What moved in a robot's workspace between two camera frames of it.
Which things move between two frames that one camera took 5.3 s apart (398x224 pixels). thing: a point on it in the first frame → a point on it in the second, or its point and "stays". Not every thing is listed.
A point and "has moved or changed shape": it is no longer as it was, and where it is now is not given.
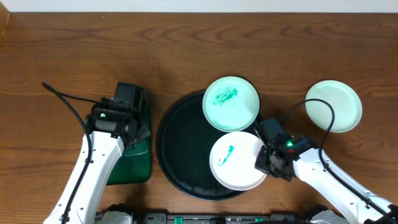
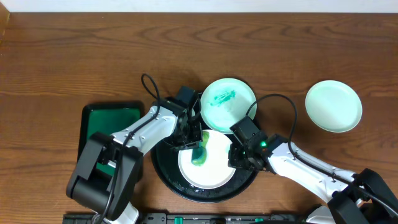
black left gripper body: x=142 y=128 → x=189 y=140
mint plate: x=231 y=104 stays
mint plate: x=345 y=99 stays
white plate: x=232 y=160 has moved or changed shape
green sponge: x=141 y=147 has moved or changed shape
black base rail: x=123 y=214 stays
